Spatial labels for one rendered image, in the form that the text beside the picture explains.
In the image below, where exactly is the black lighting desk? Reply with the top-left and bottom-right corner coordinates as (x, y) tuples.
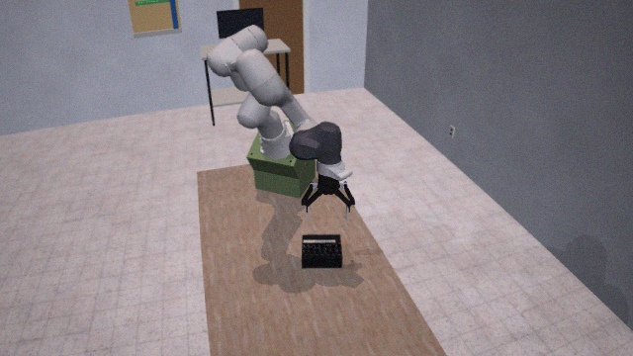
(302, 234), (342, 268)

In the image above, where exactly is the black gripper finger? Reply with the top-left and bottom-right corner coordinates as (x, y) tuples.
(302, 182), (326, 221)
(330, 181), (355, 221)

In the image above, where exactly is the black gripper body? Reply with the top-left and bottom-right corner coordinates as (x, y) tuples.
(317, 174), (340, 195)

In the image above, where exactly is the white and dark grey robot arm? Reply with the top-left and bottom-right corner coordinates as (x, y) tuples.
(207, 25), (352, 181)

